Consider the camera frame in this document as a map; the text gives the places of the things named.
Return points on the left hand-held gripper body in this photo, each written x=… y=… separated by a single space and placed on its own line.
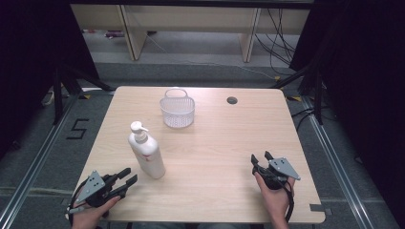
x=90 y=187

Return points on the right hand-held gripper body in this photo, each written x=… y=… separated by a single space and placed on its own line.
x=281 y=168

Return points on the dark curtain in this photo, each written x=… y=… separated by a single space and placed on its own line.
x=363 y=79
x=35 y=57

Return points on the white pump bottle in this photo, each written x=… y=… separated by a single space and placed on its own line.
x=148 y=156

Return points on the white plastic basket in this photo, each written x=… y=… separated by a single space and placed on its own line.
x=177 y=111

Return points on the person's right hand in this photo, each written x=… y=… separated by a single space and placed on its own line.
x=275 y=203

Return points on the person's left hand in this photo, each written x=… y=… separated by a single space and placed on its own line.
x=87 y=218

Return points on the metal floor rail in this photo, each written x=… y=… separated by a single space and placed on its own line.
x=337 y=165
x=35 y=165

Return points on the black metal stand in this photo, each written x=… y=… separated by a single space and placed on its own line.
x=58 y=95
x=318 y=95

